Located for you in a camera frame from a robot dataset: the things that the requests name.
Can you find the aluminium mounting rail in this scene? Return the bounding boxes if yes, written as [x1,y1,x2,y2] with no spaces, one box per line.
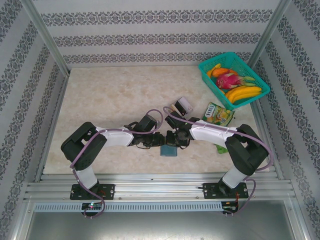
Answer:
[23,173,293,201]

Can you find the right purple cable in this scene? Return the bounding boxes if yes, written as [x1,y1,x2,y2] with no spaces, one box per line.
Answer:
[162,106,273,218]

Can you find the right aluminium frame post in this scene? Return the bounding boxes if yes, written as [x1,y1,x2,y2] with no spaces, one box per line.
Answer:
[248,0,293,71]

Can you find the slotted cable duct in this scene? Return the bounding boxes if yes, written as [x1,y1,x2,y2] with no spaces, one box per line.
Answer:
[33,201,223,213]

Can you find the purple cable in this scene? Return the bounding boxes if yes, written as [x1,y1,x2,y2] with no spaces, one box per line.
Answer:
[69,108,165,220]
[162,106,273,218]

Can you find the left aluminium side rail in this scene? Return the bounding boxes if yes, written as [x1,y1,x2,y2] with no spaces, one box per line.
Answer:
[33,73,71,183]

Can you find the green candy bag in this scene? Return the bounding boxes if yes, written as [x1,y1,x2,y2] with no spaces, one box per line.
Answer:
[201,101,236,127]

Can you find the circuit board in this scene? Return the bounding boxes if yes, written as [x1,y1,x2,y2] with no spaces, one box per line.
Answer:
[222,204,240,213]
[81,202,104,211]

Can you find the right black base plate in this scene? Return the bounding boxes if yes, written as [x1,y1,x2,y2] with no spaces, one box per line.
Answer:
[202,182,250,200]

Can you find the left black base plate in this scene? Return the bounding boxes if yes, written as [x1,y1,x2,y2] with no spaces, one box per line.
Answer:
[69,183,116,201]

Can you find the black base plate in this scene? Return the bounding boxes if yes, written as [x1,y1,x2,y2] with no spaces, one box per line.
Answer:
[69,183,116,201]
[202,182,250,200]

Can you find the yellow banana bunch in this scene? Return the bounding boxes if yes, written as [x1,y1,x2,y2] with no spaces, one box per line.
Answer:
[224,85,263,105]

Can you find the right circuit board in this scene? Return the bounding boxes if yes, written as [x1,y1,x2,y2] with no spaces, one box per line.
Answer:
[222,204,240,213]

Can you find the blue leather card holder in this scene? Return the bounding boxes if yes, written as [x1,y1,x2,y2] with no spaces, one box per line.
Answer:
[159,144,179,158]

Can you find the orange mango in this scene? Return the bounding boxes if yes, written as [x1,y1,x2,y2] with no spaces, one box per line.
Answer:
[206,67,231,78]

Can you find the right aluminium side rail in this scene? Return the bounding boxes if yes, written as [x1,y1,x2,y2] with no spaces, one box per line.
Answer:
[249,102,285,181]

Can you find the teal plastic basket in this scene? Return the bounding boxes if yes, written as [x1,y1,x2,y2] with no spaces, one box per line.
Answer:
[198,51,271,111]

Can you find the aluminium frame post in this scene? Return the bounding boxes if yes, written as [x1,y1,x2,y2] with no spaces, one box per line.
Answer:
[248,0,293,71]
[19,0,71,76]

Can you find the left aluminium frame post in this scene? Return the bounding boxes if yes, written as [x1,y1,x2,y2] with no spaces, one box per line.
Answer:
[19,0,71,76]

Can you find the clear acrylic card box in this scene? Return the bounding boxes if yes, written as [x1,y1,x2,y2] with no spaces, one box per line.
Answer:
[169,96,195,118]

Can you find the black credit card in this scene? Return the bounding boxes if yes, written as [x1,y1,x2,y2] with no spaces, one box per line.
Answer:
[174,101,188,116]

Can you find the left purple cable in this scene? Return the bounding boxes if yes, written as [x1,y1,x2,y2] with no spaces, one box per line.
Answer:
[69,108,165,220]

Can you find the pink dragon fruit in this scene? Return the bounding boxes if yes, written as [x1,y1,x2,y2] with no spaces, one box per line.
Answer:
[215,69,257,90]

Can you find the grey metal front panel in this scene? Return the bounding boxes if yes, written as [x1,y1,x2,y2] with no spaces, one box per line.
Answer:
[14,199,308,240]

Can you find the aluminium side rail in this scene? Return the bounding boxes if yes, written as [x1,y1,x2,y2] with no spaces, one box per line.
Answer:
[33,73,71,183]
[249,102,285,181]

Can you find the left circuit board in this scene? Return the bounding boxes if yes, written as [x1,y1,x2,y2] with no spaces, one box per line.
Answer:
[81,202,104,211]

